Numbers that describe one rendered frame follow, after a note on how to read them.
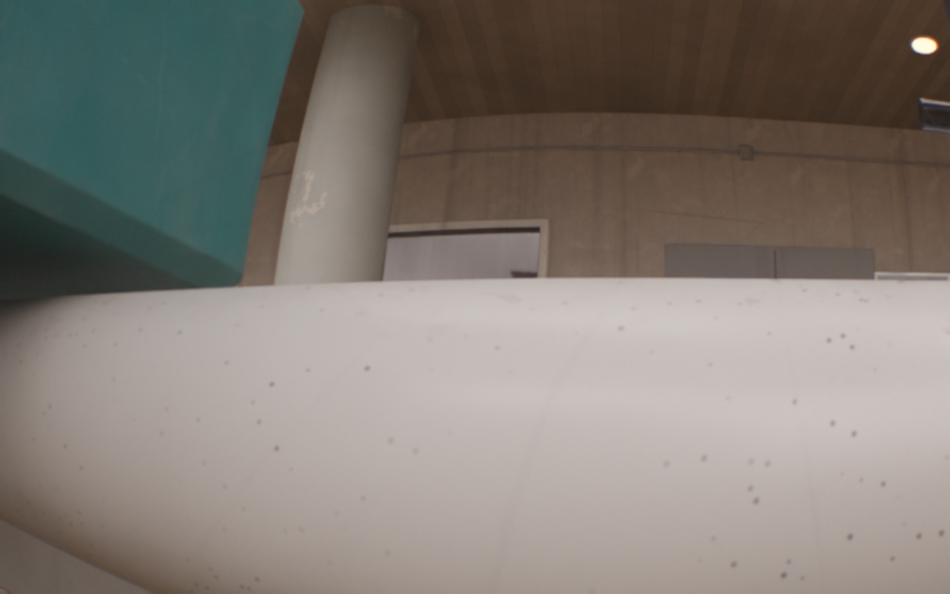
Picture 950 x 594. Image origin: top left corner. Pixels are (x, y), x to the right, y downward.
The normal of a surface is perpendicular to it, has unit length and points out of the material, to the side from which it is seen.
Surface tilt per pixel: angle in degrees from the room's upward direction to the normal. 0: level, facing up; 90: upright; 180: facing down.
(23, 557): 90
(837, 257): 90
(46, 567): 90
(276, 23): 90
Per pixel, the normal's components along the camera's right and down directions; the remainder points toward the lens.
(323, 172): -0.22, -0.19
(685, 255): -0.44, -0.20
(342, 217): 0.24, -0.15
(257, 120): 0.94, 0.02
